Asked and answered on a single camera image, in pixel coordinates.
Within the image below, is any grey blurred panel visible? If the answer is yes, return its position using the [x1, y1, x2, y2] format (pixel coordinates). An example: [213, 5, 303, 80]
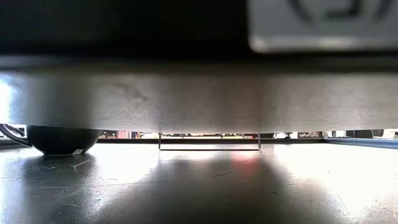
[0, 55, 398, 134]

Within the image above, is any black round object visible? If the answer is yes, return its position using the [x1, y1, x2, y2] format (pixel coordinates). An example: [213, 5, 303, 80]
[26, 124, 102, 156]

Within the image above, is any white blurred plate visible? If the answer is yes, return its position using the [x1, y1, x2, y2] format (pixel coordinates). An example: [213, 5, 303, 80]
[248, 0, 398, 54]

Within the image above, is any thin wire frame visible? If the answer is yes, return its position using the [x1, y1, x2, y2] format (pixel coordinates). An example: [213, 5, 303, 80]
[157, 133, 261, 152]

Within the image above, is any thick black cable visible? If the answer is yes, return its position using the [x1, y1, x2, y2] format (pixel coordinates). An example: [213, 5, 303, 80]
[0, 123, 32, 147]

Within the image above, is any black blurred housing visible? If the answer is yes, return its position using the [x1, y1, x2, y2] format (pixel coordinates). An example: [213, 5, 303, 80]
[0, 0, 249, 58]

